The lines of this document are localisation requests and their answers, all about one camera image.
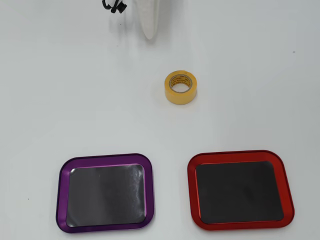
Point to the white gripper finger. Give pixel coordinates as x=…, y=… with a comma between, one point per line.
x=149, y=20

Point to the yellow masking tape roll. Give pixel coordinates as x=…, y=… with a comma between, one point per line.
x=180, y=97

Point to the purple metal tray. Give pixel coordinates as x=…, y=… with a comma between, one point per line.
x=63, y=190

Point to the red metal tray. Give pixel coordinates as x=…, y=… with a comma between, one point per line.
x=287, y=190

